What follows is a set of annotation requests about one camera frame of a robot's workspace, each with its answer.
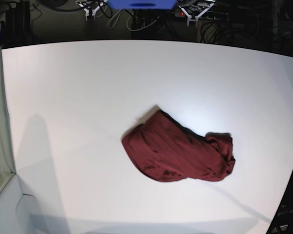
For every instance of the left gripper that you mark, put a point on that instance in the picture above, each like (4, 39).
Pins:
(194, 10)

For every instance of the dark red t-shirt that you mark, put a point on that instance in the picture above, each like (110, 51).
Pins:
(164, 150)

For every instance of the blue box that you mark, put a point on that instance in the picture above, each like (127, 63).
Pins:
(142, 4)

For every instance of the black power strip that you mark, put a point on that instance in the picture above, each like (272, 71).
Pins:
(209, 15)

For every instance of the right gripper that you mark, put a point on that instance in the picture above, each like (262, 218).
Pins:
(93, 8)

